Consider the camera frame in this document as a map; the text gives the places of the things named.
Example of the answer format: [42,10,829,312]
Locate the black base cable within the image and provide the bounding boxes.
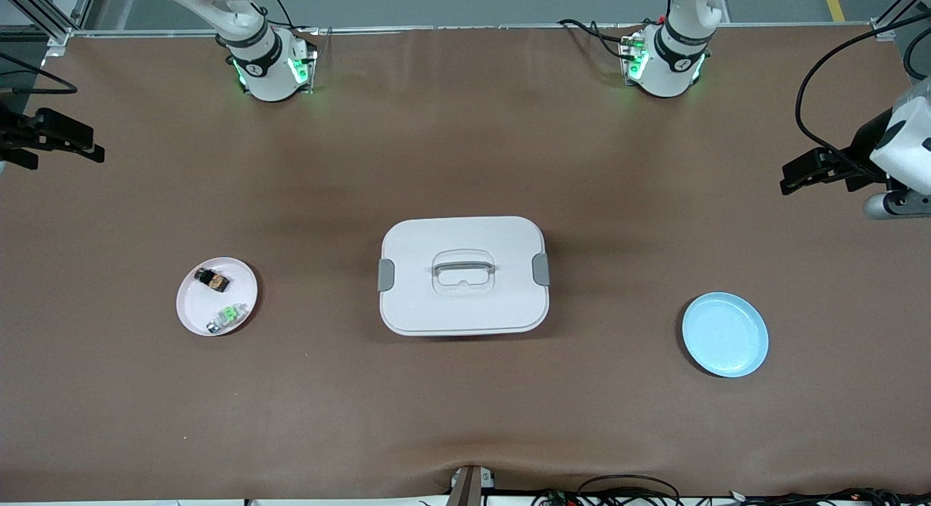
[271,0,319,56]
[559,17,634,60]

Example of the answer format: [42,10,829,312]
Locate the white and green switch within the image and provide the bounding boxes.
[206,302,252,335]

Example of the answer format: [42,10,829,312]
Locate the brown camera mount post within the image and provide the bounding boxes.
[447,465,497,506]

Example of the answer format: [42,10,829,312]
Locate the white lidded storage box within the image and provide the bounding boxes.
[377,215,551,337]

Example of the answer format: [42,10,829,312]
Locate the grey box lid handle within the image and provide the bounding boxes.
[432,249,497,277]

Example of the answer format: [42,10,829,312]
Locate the pink round plate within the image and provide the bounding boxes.
[175,257,259,337]

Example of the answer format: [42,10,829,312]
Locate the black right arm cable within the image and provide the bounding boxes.
[0,52,79,96]

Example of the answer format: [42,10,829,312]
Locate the black right base cable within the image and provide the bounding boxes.
[271,0,319,56]

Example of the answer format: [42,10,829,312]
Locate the light blue round plate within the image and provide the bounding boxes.
[682,292,770,379]

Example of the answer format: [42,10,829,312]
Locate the brown table mat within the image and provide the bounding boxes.
[0,25,931,503]

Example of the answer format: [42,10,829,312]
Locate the black left base cable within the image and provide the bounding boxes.
[559,17,634,60]

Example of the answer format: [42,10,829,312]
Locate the black looped cable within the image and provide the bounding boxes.
[578,475,681,506]

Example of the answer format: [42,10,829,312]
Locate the aluminium frame strut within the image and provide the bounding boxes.
[869,0,931,41]
[0,0,99,47]

